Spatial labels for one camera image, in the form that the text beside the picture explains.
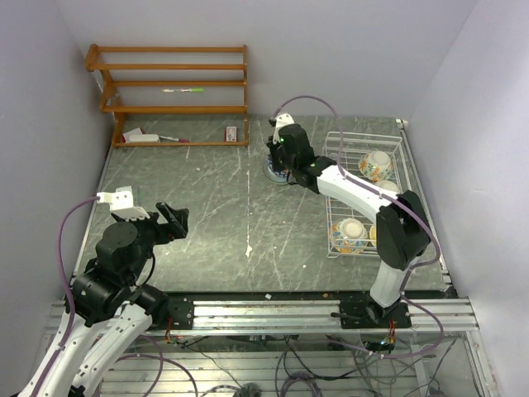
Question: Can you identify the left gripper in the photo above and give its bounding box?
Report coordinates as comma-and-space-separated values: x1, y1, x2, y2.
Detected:
111, 199, 188, 280

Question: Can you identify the red patterned bowl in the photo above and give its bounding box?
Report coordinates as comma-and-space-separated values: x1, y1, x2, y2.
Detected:
263, 155, 297, 185

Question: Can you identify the orange flower bowl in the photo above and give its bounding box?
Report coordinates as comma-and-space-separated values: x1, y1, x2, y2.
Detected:
375, 180, 401, 194
358, 151, 393, 182

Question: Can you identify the orange blue patterned bowl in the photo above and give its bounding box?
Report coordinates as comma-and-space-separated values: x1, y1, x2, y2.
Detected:
330, 218, 368, 255

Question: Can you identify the blue yellow patterned bowl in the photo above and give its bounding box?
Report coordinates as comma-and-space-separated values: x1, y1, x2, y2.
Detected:
369, 224, 377, 247

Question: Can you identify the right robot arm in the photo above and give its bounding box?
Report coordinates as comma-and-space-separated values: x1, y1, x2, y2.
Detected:
266, 118, 433, 328

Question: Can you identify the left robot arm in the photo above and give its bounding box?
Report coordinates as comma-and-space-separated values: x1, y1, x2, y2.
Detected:
20, 202, 189, 396

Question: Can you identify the small red white box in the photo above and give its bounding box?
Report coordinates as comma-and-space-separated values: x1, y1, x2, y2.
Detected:
224, 126, 237, 143

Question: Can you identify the green white pen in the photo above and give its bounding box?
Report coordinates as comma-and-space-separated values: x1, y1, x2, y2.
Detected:
162, 87, 205, 93

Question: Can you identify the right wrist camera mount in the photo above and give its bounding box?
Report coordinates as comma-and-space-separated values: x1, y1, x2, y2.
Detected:
269, 112, 295, 144

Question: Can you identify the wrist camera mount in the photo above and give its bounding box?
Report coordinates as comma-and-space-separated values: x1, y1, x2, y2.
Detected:
269, 112, 295, 144
96, 186, 150, 221

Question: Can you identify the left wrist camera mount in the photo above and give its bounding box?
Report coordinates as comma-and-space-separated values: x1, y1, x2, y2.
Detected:
96, 186, 150, 221

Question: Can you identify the white wire dish rack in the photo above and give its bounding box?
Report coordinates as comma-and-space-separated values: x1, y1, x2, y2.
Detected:
322, 131, 433, 259

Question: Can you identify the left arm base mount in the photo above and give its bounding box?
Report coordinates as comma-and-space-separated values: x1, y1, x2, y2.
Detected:
166, 298, 195, 330

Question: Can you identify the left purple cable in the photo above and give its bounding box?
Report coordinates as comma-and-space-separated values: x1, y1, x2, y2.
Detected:
24, 195, 108, 397

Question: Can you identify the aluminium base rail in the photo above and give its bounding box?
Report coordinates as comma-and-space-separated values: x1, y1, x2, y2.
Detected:
171, 299, 479, 336

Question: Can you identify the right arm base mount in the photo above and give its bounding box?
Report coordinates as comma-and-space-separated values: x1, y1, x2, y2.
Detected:
331, 298, 412, 329

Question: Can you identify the cable bundle under table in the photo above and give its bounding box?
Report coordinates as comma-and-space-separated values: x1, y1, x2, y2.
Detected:
102, 330, 464, 397

